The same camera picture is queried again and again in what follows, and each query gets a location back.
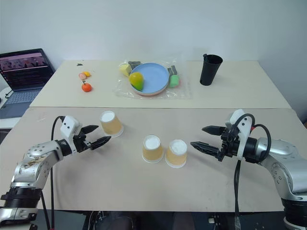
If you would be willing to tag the light blue plate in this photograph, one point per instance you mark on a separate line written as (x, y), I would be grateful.
(154, 76)

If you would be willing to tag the pink toy fruit slice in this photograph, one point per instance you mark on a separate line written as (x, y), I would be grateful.
(82, 76)

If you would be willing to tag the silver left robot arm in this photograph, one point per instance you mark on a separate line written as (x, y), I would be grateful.
(36, 165)

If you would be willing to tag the orange toy tangerine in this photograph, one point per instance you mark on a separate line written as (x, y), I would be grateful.
(87, 87)

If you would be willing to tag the tall black plastic cup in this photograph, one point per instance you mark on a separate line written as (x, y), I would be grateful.
(209, 72)

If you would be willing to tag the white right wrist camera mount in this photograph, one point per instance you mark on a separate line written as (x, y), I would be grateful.
(243, 134)

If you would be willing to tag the tan paper cup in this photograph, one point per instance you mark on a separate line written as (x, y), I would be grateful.
(176, 157)
(110, 125)
(152, 152)

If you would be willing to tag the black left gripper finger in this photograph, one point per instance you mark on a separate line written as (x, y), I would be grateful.
(90, 129)
(100, 142)

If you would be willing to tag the dark grey sponge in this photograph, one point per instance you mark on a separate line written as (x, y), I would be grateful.
(172, 71)
(134, 64)

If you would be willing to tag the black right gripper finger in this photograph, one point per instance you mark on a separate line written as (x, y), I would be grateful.
(214, 130)
(206, 149)

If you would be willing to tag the green sponge block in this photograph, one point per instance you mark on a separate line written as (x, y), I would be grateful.
(174, 81)

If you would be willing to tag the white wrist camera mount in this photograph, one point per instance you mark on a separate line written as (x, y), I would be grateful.
(69, 127)
(243, 134)

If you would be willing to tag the orange toy fruit slice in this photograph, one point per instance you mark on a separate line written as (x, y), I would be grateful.
(87, 73)

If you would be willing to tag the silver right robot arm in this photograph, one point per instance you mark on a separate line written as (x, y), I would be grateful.
(283, 163)

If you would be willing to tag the dark rounded shape under table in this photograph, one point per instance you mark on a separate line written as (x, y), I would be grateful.
(121, 221)

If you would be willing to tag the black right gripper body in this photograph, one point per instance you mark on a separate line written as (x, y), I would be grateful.
(229, 146)

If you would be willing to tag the open dark laptop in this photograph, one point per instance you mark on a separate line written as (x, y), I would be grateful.
(24, 69)

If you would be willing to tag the yellow sponge block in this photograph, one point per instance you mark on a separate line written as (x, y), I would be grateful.
(125, 70)

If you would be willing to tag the yellow green toy mango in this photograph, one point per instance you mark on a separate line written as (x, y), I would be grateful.
(136, 80)

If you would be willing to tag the clear plastic bag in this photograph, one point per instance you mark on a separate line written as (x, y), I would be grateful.
(178, 94)

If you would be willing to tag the pink plate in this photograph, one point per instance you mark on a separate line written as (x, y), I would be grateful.
(149, 95)

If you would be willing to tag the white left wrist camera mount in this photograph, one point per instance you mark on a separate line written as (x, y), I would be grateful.
(69, 127)

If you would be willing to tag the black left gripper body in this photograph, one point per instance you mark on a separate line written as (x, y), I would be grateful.
(80, 143)

